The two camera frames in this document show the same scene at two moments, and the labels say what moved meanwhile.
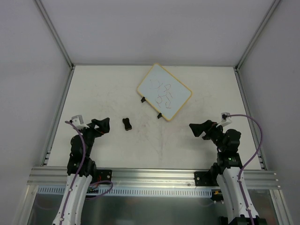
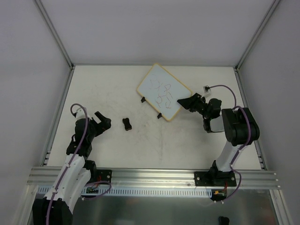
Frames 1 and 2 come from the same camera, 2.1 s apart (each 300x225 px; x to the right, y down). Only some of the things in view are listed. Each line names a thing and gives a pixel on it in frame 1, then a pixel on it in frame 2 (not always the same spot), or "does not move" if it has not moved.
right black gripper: [209, 129] -> [195, 103]
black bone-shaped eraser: [127, 125] does not move
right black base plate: [206, 178] does not move
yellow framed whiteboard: [163, 92] does not move
